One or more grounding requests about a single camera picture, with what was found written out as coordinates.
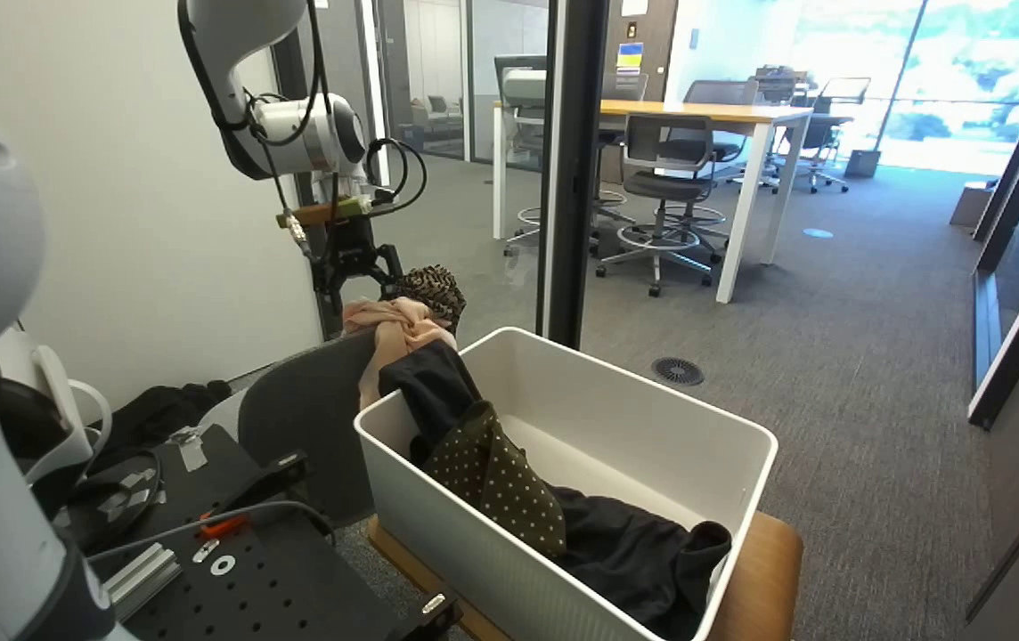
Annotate black door frame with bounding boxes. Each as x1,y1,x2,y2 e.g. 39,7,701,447
264,0,349,345

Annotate crumpled black cloth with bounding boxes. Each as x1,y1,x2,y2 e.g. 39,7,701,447
92,378,236,472

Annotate grey cable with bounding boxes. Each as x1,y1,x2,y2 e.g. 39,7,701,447
86,494,338,564

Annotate orange handled clamp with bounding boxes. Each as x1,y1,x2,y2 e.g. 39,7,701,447
193,513,254,543

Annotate olive polka dot cloth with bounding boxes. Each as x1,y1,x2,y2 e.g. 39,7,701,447
420,402,571,564

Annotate black office chair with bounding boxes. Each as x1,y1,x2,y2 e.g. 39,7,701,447
750,63,857,198

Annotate leopard print cloth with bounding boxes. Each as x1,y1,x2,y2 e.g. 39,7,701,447
381,265,470,335

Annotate silver tape piece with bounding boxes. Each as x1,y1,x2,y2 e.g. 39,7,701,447
174,431,210,472

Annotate white plastic container bin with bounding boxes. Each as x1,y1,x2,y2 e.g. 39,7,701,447
349,323,781,641

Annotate black waste bin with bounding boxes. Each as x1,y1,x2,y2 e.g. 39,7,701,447
845,142,885,186

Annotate blue wall sign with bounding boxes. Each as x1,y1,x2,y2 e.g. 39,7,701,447
611,40,647,84

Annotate aluminium extrusion bar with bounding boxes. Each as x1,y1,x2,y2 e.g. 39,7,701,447
94,538,186,614

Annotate black pillar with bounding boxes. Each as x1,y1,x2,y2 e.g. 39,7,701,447
539,0,611,354

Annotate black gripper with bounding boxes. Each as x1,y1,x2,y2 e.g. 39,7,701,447
290,193,412,314

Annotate black clamp handle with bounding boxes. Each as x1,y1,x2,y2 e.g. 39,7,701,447
220,447,309,509

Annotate light peach cloth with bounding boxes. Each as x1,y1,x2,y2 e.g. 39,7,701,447
338,294,461,412

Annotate grey office stool chair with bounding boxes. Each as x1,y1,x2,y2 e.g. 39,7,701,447
592,109,730,299

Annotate dark navy cloth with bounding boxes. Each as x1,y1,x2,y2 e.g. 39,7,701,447
377,339,732,641

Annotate grey upholstered chair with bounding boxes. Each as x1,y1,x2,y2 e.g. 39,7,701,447
193,331,381,526

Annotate round floor outlet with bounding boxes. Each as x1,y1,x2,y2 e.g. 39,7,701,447
647,354,710,389

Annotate white desk with wooden top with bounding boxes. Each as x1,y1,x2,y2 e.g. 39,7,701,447
596,95,819,310

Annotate black perforated breadboard plate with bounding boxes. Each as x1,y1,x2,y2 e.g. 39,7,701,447
86,520,460,641

